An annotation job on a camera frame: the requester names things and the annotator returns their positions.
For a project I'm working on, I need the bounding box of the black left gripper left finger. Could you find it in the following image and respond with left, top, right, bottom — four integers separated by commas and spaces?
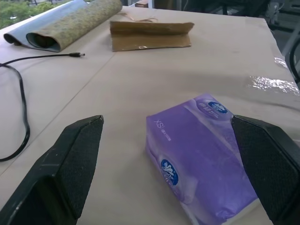
0, 115, 105, 225

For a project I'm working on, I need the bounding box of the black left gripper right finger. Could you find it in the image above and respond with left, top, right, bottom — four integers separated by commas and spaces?
230, 114, 300, 225

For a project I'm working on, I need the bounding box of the purple tissue pack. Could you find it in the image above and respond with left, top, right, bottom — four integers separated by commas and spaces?
144, 93, 259, 225

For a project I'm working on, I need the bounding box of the rolled patterned mat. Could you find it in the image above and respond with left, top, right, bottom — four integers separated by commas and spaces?
3, 0, 123, 53

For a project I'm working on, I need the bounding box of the folded brown cardboard piece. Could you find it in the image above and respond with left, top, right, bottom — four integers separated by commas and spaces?
109, 21, 195, 53

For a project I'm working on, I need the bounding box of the black power cable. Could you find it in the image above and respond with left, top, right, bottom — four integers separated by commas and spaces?
0, 52, 86, 162

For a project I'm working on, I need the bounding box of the thin brown string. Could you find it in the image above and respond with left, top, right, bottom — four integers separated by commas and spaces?
117, 13, 158, 23

